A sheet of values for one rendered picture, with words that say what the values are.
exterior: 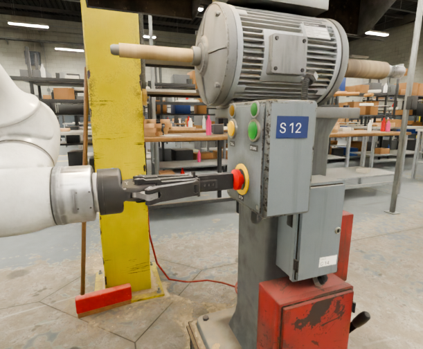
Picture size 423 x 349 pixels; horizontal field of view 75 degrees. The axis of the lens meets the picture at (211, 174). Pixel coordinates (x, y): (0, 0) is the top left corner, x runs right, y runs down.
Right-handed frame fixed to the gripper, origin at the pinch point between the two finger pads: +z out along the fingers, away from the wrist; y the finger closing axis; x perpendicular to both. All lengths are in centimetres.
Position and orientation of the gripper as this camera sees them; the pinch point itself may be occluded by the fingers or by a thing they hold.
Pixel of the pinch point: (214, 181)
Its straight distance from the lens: 51.3
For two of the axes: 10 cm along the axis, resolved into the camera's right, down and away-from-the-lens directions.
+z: 9.4, -0.7, 3.4
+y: 3.5, 1.8, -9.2
